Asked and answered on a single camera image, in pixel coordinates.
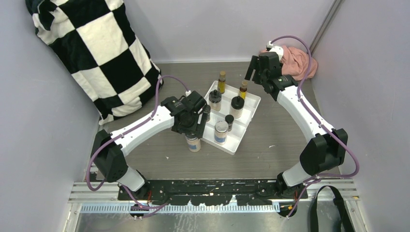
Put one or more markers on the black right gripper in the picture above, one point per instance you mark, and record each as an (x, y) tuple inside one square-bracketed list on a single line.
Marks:
[(253, 65)]

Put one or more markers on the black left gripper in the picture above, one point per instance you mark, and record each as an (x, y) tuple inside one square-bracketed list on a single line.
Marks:
[(196, 129)]

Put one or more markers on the blue-label silver-top shaker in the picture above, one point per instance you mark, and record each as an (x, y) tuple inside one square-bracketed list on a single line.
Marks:
[(194, 143)]

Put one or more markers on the yellow-label sauce bottle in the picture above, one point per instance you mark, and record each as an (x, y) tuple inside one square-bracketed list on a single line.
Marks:
[(243, 89)]

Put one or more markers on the taped black-lid grinder jar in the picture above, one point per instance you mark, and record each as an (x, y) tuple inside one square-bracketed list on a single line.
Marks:
[(214, 98)]

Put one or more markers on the gold-cap yellow sauce bottle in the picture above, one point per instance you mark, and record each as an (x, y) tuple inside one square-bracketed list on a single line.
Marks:
[(221, 82)]

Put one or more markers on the small black-cap spice bottle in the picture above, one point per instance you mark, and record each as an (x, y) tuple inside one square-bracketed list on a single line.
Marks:
[(229, 120)]

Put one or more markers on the black-lid knob grinder jar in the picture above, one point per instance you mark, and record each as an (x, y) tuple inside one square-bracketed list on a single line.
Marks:
[(237, 105)]

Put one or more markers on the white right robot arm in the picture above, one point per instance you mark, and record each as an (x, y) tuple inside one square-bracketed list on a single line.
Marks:
[(323, 150)]

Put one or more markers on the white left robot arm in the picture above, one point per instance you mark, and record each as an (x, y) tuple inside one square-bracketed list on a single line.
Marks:
[(110, 149)]

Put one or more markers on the white divided plastic tray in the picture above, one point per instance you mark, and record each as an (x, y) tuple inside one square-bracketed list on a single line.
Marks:
[(240, 125)]

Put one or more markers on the pink cloth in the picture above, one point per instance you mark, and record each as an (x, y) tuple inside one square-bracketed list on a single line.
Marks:
[(295, 63)]

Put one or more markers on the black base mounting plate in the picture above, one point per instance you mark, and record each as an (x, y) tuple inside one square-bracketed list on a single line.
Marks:
[(212, 192)]

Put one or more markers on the black white checkered blanket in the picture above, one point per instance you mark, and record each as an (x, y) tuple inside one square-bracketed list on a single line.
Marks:
[(96, 43)]

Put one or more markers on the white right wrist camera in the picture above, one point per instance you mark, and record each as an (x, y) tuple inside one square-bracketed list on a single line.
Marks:
[(270, 47)]

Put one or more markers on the aluminium frame rail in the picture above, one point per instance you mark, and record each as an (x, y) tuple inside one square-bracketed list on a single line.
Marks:
[(263, 152)]

